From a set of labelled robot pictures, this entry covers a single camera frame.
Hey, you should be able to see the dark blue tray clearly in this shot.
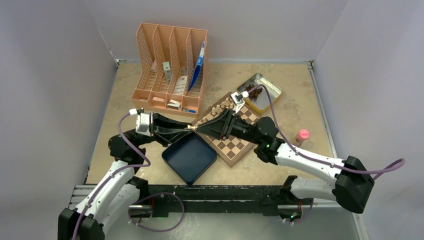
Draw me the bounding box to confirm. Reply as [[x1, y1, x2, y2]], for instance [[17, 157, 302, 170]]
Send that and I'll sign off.
[[161, 132, 218, 186]]

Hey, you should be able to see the pink eraser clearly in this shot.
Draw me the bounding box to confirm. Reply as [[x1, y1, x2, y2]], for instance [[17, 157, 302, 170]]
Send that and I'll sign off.
[[151, 96, 165, 103]]

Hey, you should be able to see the pink capped small bottle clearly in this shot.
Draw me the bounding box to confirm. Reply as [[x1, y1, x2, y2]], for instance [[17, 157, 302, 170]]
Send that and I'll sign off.
[[290, 129, 310, 147]]

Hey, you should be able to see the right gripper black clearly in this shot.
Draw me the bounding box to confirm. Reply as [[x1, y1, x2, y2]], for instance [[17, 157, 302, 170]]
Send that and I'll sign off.
[[196, 108, 262, 145]]

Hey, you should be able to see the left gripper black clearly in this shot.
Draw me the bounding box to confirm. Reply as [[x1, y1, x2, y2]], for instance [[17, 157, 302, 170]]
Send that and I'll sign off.
[[133, 112, 192, 147]]

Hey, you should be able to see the green white small box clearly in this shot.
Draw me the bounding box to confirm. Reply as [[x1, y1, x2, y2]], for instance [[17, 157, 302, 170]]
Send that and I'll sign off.
[[162, 61, 172, 84]]

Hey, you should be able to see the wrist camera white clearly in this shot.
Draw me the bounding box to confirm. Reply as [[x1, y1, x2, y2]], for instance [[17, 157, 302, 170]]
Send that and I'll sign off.
[[128, 108, 152, 137], [230, 91, 249, 114]]

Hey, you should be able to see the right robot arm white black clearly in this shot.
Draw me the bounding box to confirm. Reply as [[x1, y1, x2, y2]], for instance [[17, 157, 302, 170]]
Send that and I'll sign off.
[[194, 108, 375, 214]]

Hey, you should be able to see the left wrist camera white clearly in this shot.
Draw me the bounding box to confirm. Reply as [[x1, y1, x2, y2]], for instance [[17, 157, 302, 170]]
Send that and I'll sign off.
[[128, 108, 152, 137]]

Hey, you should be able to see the yellow metal tin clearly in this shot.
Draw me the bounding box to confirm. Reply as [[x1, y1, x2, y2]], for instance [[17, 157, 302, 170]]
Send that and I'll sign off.
[[236, 73, 283, 116]]

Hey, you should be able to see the wooden chess board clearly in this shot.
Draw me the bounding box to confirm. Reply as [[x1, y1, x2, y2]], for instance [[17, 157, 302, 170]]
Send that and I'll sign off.
[[191, 92, 261, 167]]

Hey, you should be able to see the white stapler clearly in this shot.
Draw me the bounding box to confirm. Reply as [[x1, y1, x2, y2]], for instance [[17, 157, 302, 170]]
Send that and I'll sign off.
[[166, 99, 181, 110]]

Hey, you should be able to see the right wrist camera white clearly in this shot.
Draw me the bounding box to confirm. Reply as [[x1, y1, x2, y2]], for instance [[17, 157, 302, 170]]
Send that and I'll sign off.
[[230, 91, 249, 114]]

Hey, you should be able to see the pile of dark chess pieces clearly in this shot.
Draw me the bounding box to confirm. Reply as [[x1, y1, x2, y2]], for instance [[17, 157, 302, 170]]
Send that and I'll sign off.
[[244, 83, 263, 101]]

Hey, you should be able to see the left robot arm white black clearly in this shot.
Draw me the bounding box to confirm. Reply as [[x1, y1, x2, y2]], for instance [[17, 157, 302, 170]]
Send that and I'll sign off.
[[57, 108, 195, 240]]

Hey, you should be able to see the blue folder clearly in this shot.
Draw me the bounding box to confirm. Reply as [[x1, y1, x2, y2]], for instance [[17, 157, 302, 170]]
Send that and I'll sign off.
[[188, 41, 205, 91]]

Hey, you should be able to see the pink plastic desk organizer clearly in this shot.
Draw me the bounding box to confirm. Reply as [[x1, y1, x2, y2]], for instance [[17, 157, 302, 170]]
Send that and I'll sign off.
[[131, 23, 209, 118]]

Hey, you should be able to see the white labelled tube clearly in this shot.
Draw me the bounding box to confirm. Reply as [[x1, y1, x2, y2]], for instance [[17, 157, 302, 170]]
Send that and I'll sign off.
[[173, 75, 188, 95]]

